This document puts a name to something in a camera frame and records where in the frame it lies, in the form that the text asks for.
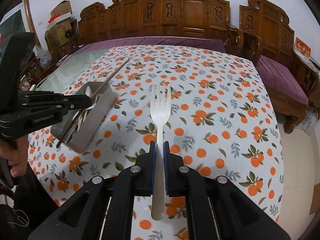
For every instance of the white plastic ladle spoon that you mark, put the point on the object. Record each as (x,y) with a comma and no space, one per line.
(83,116)

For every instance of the stacked cardboard boxes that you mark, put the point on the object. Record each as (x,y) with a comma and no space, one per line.
(59,30)

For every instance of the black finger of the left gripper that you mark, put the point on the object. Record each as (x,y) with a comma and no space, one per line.
(72,102)

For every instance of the red sign plaque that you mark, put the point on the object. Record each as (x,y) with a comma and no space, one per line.
(303,48)

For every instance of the purple seat cushion right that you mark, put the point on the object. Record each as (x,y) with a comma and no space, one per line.
(277,76)

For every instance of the orange print tablecloth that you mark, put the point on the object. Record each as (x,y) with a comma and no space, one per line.
(222,122)

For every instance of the white plastic fork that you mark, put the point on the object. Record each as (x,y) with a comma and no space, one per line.
(160,108)

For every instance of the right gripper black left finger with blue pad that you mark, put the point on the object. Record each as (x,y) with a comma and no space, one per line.
(146,175)

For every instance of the carved wooden sofa bench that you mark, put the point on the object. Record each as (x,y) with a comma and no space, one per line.
(208,19)

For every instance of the dark brown chopstick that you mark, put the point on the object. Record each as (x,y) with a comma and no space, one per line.
(92,97)

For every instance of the white ceramic soup spoon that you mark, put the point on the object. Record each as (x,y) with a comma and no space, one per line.
(88,91)

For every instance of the person left hand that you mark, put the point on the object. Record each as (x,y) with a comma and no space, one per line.
(17,157)

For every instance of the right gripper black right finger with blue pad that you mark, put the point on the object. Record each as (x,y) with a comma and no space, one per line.
(173,177)

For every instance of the grey utensil holder box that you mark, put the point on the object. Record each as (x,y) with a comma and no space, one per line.
(79,137)

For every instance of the carved wooden armchair right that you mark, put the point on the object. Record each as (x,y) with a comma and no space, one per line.
(266,32)

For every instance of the purple cushion back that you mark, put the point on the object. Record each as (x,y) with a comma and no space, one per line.
(203,43)

